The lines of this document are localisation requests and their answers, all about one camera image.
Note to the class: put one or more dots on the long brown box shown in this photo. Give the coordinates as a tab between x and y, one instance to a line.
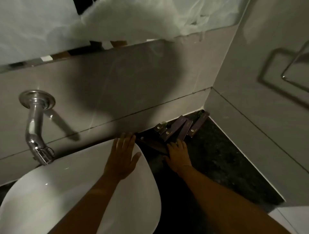
154	144
198	125
186	129
175	129

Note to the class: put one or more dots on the chrome wall faucet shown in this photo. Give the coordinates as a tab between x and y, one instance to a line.
36	120

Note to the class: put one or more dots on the person's left forearm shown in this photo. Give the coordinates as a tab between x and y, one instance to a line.
84	207

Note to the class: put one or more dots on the black granite countertop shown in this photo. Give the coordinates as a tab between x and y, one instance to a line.
217	156

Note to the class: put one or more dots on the white ceramic sink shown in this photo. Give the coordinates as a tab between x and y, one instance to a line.
60	173

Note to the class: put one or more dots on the person's right hand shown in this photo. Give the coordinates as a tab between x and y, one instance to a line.
179	156

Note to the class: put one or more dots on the person's right forearm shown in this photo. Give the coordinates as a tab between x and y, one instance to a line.
229	205

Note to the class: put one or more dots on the small brown box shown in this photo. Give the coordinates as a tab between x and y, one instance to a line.
158	127

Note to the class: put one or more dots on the wall mirror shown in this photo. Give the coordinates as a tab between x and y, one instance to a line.
77	51

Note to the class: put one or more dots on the person's left hand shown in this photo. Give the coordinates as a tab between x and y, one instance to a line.
122	159

